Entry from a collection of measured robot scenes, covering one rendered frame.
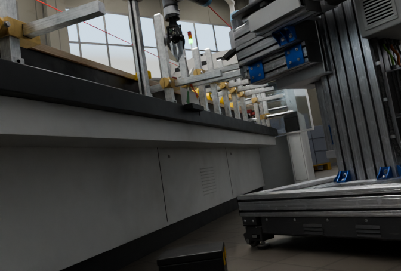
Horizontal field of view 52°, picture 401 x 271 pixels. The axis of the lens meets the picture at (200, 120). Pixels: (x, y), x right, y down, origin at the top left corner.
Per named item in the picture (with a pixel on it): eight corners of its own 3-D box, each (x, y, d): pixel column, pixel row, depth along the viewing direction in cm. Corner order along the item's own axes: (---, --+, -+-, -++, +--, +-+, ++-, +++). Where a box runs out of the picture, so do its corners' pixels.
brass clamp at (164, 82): (181, 89, 209) (179, 80, 210) (170, 86, 197) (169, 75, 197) (170, 92, 211) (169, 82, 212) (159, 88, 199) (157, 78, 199)
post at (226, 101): (233, 123, 295) (222, 59, 301) (231, 123, 292) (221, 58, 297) (228, 124, 296) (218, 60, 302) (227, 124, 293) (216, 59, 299)
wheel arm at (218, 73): (222, 78, 198) (221, 69, 199) (221, 77, 195) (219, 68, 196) (144, 96, 213) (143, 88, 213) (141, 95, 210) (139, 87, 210)
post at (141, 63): (153, 98, 178) (139, 0, 183) (147, 96, 173) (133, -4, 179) (144, 100, 179) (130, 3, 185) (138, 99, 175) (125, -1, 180)
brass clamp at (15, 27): (42, 44, 116) (40, 27, 116) (4, 31, 103) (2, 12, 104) (25, 49, 118) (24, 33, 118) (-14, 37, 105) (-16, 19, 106)
